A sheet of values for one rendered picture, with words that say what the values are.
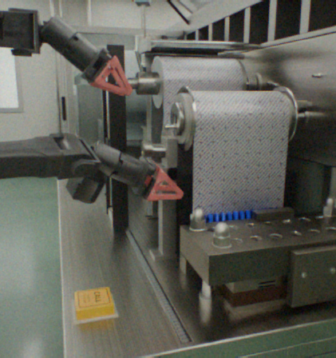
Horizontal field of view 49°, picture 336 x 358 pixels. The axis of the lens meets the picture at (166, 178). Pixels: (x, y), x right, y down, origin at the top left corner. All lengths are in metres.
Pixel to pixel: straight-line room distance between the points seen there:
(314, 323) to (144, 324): 0.31
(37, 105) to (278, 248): 5.80
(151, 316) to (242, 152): 0.41
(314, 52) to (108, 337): 0.78
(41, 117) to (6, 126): 0.55
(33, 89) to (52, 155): 5.67
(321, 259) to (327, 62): 0.45
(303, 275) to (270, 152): 0.30
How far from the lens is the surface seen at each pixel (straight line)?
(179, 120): 0.83
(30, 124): 6.35
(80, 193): 0.78
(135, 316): 0.75
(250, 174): 0.89
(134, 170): 0.75
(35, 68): 6.34
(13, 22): 0.80
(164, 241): 0.94
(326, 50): 0.98
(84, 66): 0.80
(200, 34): 1.74
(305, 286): 0.78
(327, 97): 0.96
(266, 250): 0.72
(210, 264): 0.68
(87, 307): 0.74
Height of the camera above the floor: 1.31
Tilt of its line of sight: 13 degrees down
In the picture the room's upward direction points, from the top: straight up
